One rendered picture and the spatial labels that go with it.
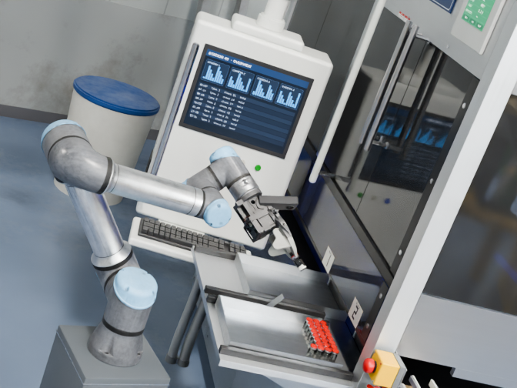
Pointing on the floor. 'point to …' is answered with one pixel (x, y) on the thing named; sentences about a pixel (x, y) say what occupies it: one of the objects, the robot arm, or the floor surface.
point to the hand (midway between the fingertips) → (295, 252)
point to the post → (445, 198)
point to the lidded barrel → (112, 120)
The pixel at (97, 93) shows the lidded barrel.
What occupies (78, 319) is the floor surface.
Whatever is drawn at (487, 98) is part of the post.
